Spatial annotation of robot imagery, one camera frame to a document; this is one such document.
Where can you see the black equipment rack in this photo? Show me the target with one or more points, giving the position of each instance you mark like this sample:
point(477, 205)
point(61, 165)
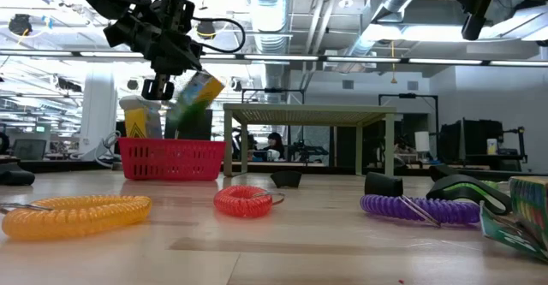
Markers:
point(475, 139)

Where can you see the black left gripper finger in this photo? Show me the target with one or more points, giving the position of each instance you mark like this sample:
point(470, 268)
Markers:
point(188, 60)

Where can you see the long ceiling light strip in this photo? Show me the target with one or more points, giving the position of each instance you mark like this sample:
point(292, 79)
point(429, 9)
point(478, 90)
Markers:
point(278, 57)

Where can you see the ribbed silver ventilation duct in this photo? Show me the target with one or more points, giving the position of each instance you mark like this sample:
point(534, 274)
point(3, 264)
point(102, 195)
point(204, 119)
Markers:
point(269, 2)

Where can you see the black ceiling dome device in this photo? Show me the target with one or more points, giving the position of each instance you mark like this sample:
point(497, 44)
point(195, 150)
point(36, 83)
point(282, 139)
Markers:
point(205, 30)
point(19, 25)

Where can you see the black aluminium table frame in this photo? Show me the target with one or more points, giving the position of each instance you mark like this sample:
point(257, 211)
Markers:
point(64, 166)

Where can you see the background black robot arm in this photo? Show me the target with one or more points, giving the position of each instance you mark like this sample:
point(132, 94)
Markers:
point(308, 150)

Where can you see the black metal stand frame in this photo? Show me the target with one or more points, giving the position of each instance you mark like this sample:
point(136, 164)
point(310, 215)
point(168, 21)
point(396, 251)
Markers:
point(406, 95)

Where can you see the red plastic basket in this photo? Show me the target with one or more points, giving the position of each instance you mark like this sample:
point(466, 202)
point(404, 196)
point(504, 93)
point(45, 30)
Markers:
point(171, 158)

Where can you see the yellow green crayon box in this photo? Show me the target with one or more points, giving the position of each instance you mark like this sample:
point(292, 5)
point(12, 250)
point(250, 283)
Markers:
point(136, 124)
point(528, 203)
point(199, 94)

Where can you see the yellow hanging pendant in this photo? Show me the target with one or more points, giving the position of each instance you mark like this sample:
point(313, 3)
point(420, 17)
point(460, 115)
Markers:
point(393, 79)

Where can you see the small white panel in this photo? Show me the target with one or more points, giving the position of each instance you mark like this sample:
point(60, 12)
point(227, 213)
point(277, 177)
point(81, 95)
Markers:
point(422, 141)

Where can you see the person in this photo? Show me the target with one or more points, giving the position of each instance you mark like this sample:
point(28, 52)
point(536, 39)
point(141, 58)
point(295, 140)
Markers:
point(276, 141)

